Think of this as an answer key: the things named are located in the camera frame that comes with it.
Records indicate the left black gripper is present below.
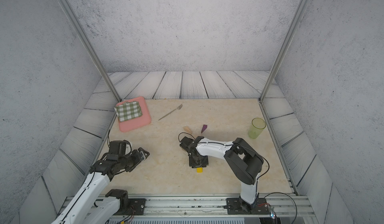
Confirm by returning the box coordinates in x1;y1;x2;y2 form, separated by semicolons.
118;146;151;172

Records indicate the wooden triangle block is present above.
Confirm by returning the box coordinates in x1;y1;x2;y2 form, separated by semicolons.
183;126;193;134

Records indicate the purple triangular block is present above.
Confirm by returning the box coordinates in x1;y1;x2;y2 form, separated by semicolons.
201;125;208;134

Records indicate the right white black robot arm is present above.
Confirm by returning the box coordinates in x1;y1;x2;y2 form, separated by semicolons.
180;136;265;213

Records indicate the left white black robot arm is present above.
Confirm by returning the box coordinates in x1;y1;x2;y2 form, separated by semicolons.
53;148;150;224

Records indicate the pink plastic tray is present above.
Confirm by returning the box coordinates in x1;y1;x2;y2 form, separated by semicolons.
114;97;152;132

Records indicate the green checkered cloth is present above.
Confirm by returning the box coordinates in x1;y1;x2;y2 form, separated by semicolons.
114;101;143;122

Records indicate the metal fork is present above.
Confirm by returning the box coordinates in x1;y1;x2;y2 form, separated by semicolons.
159;104;183;121

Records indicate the green translucent cup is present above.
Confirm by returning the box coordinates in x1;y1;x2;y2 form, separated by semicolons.
248;118;267;139

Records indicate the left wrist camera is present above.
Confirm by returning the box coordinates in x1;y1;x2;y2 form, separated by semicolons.
107;140;133;161

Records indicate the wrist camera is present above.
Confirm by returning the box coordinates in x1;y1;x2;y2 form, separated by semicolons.
107;140;133;161
180;137;196;154

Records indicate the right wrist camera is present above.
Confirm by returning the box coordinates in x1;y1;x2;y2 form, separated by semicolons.
180;137;196;154

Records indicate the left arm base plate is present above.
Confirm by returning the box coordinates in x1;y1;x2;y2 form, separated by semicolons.
116;198;146;216

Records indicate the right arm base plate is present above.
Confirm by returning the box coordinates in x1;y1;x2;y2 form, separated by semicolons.
224;198;271;215

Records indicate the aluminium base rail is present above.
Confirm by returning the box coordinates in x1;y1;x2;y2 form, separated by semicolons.
58;194;319;224

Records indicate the right aluminium frame post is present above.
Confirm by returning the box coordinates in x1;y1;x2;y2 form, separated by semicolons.
259;0;310;103

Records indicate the aluminium frame post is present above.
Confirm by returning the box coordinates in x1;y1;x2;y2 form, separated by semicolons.
259;0;310;103
57;0;122;102

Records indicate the left aluminium frame post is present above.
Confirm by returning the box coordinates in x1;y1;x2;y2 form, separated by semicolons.
57;0;122;102

